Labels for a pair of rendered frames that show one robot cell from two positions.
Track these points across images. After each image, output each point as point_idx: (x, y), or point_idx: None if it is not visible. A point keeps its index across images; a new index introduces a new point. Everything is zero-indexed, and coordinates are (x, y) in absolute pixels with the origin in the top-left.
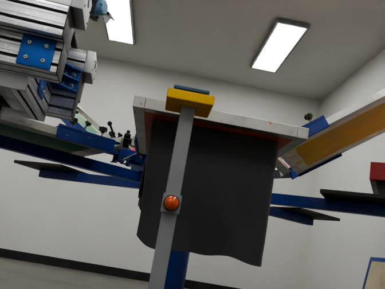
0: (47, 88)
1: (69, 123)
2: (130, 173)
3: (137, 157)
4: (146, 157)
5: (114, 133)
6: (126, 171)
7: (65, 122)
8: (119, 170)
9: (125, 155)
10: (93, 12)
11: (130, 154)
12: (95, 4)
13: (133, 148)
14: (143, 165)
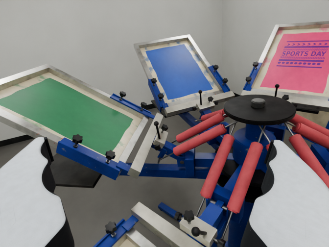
0: None
1: (80, 160)
2: (222, 231)
3: (228, 217)
4: (240, 210)
5: (192, 213)
6: (219, 236)
7: (71, 159)
8: (213, 245)
9: (216, 226)
10: None
11: (219, 219)
12: None
13: (207, 191)
14: (236, 217)
